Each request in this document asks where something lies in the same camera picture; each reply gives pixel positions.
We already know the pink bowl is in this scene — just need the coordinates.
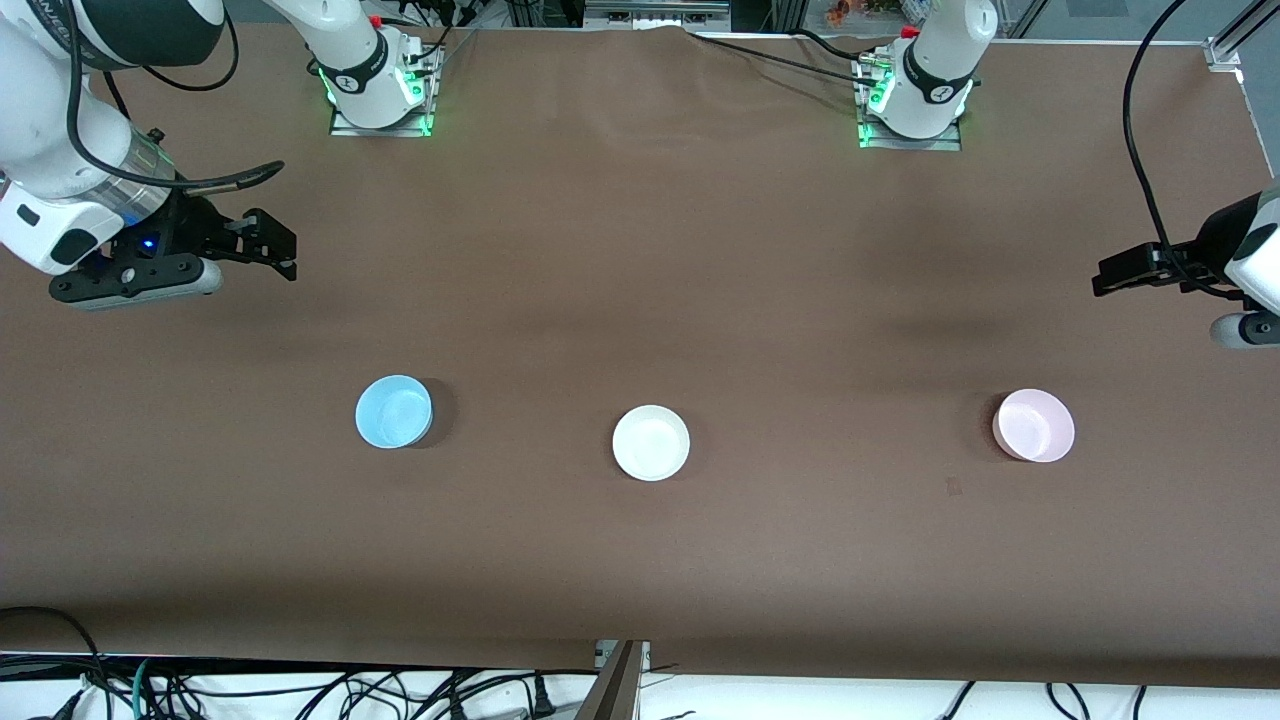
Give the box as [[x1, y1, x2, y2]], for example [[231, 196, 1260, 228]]
[[992, 389, 1076, 464]]

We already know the blue bowl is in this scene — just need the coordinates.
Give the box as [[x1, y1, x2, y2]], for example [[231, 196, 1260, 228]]
[[355, 375, 434, 450]]

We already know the white bowl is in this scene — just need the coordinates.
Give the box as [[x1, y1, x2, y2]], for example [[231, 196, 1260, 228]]
[[612, 404, 692, 482]]

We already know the aluminium corner profile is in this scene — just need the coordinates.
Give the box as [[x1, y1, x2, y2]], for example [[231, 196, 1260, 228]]
[[1204, 0, 1280, 73]]

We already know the brown table cover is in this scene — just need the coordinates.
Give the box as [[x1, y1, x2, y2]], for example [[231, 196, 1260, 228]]
[[0, 20, 1280, 691]]

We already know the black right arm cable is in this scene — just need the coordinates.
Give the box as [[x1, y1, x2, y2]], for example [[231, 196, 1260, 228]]
[[65, 8, 286, 193]]

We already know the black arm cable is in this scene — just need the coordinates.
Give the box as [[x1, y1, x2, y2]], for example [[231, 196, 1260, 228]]
[[1122, 0, 1247, 301], [65, 8, 286, 193]]

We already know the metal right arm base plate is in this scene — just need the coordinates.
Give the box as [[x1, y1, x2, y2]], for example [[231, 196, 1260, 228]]
[[329, 44, 438, 139]]

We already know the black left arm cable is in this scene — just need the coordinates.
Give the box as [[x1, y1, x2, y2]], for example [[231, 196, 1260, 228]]
[[1122, 0, 1247, 301]]

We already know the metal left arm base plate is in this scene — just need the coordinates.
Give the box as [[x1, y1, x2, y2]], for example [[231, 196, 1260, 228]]
[[857, 54, 964, 152]]

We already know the short black table cable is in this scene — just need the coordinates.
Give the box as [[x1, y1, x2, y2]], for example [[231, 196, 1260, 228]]
[[792, 27, 869, 61]]

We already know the long black table cable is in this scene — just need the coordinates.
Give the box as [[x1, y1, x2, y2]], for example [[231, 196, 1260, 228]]
[[688, 33, 881, 89]]

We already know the black looped floor cable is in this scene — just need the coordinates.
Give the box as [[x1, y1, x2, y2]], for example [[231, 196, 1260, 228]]
[[0, 605, 109, 720]]

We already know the grey metal rail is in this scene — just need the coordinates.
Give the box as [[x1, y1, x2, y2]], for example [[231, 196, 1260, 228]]
[[584, 0, 732, 28]]

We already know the aluminium frame post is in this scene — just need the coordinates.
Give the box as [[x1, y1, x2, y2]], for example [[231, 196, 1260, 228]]
[[574, 640, 651, 720]]

